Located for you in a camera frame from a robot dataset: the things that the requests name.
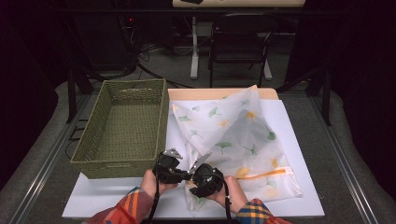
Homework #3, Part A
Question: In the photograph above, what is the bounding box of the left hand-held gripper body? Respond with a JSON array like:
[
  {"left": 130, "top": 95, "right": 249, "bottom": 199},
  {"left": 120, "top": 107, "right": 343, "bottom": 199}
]
[{"left": 152, "top": 147, "right": 185, "bottom": 185}]

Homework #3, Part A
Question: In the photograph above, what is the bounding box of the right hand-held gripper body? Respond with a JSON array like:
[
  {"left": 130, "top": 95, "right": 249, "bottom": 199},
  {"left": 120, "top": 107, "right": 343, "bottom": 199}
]
[{"left": 187, "top": 152, "right": 226, "bottom": 198}]

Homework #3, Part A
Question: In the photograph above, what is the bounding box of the white leaf-print laundry bag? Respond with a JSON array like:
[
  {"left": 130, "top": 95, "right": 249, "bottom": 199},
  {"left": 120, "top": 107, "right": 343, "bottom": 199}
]
[{"left": 171, "top": 84, "right": 304, "bottom": 213}]

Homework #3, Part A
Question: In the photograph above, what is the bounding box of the green woven basket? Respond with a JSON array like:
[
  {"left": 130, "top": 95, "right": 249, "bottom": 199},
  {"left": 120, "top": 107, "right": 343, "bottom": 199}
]
[{"left": 70, "top": 78, "right": 170, "bottom": 180}]

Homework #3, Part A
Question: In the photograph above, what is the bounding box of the person's left hand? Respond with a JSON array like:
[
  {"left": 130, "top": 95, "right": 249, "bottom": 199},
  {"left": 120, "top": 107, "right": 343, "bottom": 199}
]
[{"left": 139, "top": 169, "right": 179, "bottom": 201}]

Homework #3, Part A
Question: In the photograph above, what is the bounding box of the person's right hand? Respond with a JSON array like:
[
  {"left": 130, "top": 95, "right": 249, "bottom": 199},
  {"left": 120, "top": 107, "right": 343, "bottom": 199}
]
[{"left": 205, "top": 175, "right": 249, "bottom": 215}]

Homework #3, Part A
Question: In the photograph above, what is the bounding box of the white sheet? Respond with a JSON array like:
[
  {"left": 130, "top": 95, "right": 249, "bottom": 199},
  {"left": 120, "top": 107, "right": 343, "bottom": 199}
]
[{"left": 62, "top": 99, "right": 326, "bottom": 220}]

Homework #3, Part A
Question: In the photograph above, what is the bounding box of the wooden board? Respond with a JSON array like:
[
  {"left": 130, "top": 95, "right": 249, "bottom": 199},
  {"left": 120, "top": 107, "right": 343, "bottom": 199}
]
[{"left": 167, "top": 88, "right": 279, "bottom": 101}]

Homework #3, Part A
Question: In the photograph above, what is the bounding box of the long white desk leg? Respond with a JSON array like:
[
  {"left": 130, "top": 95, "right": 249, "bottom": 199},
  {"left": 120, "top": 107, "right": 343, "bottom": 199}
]
[{"left": 190, "top": 17, "right": 200, "bottom": 80}]

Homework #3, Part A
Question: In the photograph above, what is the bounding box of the black metal stand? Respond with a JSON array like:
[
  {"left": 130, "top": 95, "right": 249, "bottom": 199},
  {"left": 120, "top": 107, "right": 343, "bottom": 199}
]
[
  {"left": 276, "top": 66, "right": 332, "bottom": 127},
  {"left": 65, "top": 68, "right": 94, "bottom": 124}
]

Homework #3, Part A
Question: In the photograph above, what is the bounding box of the short white desk leg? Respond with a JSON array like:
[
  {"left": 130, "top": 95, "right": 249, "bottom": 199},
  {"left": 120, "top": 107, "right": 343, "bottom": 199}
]
[{"left": 262, "top": 58, "right": 274, "bottom": 81}]

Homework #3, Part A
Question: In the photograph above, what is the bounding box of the black folding chair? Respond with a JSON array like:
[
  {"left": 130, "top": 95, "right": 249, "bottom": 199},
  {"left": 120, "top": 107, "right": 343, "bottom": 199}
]
[{"left": 207, "top": 12, "right": 278, "bottom": 88}]

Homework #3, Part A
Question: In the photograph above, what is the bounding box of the black equipment rack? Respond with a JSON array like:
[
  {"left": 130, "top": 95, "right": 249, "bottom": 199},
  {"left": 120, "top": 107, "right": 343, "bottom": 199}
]
[{"left": 73, "top": 12, "right": 139, "bottom": 73}]

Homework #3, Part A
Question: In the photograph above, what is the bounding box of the left hand-held gripper cable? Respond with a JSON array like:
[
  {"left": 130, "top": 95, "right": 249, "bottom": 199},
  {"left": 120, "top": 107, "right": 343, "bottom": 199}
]
[{"left": 145, "top": 172, "right": 162, "bottom": 224}]

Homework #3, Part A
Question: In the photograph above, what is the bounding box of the black wire bracket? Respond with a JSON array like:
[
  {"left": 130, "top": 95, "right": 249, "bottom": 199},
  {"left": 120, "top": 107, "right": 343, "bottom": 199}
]
[{"left": 69, "top": 119, "right": 90, "bottom": 142}]

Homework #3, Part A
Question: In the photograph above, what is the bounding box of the aluminium rail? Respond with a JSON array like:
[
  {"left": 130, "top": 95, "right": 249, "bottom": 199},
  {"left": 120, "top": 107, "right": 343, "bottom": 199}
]
[
  {"left": 8, "top": 92, "right": 94, "bottom": 224},
  {"left": 311, "top": 92, "right": 379, "bottom": 223}
]

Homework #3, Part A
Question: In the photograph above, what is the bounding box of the bundle of floor cables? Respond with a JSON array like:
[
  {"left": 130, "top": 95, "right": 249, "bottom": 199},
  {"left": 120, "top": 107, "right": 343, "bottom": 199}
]
[{"left": 134, "top": 41, "right": 194, "bottom": 90}]

